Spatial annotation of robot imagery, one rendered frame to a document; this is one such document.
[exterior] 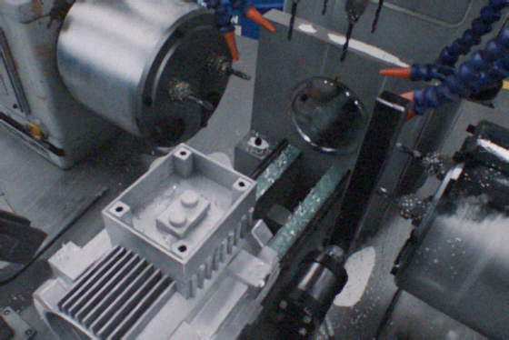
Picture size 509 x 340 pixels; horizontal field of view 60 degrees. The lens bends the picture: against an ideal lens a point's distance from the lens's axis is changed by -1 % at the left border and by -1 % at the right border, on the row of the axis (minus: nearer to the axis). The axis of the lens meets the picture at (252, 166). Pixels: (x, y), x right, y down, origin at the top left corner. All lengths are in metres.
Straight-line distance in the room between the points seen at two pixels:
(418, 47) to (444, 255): 0.38
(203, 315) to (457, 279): 0.28
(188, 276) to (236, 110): 0.73
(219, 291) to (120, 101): 0.35
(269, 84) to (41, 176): 0.50
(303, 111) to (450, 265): 0.37
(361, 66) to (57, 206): 0.61
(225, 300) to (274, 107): 0.44
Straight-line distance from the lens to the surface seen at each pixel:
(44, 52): 0.83
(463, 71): 0.46
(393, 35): 0.80
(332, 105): 0.74
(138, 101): 0.68
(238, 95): 1.15
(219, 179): 0.49
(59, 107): 0.90
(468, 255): 0.54
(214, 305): 0.47
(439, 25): 0.77
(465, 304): 0.58
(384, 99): 0.42
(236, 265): 0.48
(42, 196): 0.95
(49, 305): 0.47
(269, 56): 0.77
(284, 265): 0.66
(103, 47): 0.72
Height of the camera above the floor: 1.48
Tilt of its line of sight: 45 degrees down
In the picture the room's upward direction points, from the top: 6 degrees clockwise
